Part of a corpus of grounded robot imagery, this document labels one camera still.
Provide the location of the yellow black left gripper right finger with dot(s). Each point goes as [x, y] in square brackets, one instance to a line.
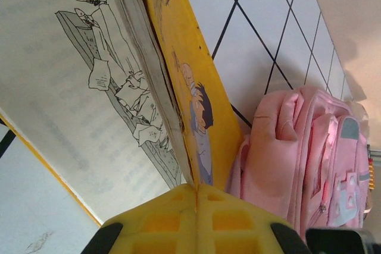
[238, 224]

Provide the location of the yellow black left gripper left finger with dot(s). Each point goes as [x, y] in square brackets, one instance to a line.
[154, 221]

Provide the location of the pink backpack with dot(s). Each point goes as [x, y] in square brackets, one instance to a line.
[297, 153]

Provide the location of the yellow cartoon book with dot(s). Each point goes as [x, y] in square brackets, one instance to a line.
[74, 87]

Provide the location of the black charger board orange connectors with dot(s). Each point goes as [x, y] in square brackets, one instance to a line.
[371, 173]

